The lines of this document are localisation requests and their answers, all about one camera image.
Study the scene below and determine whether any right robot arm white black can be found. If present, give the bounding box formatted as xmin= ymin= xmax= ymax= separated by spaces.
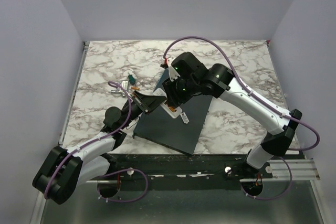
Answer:
xmin=162 ymin=52 xmax=302 ymax=178

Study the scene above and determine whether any white remote control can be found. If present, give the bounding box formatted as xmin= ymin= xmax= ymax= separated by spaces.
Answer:
xmin=152 ymin=88 xmax=183 ymax=119

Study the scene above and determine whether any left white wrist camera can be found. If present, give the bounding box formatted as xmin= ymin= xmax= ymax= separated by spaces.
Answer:
xmin=120 ymin=80 xmax=129 ymax=90

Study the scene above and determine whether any green handled screwdriver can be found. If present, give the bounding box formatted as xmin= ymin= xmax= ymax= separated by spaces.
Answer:
xmin=128 ymin=74 xmax=136 ymax=86

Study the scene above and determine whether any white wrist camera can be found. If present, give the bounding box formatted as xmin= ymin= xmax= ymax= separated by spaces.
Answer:
xmin=120 ymin=80 xmax=129 ymax=90
xmin=161 ymin=57 xmax=181 ymax=82

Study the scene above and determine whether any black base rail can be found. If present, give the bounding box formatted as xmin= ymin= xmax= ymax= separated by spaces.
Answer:
xmin=66 ymin=154 xmax=272 ymax=191

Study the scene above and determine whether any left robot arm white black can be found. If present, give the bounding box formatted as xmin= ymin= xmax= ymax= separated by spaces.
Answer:
xmin=32 ymin=89 xmax=167 ymax=205

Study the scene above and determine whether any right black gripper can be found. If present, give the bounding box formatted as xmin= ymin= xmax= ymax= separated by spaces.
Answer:
xmin=161 ymin=73 xmax=198 ymax=109

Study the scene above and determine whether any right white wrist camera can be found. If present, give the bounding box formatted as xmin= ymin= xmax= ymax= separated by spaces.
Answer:
xmin=161 ymin=57 xmax=181 ymax=82

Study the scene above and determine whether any chrome metal fitting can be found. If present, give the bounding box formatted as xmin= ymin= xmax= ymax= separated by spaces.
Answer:
xmin=110 ymin=88 xmax=125 ymax=97

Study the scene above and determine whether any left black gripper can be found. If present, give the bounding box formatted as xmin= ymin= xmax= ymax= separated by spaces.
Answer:
xmin=119 ymin=90 xmax=166 ymax=130

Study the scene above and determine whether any dark flat metal box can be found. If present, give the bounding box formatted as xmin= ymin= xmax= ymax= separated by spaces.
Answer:
xmin=133 ymin=69 xmax=213 ymax=155

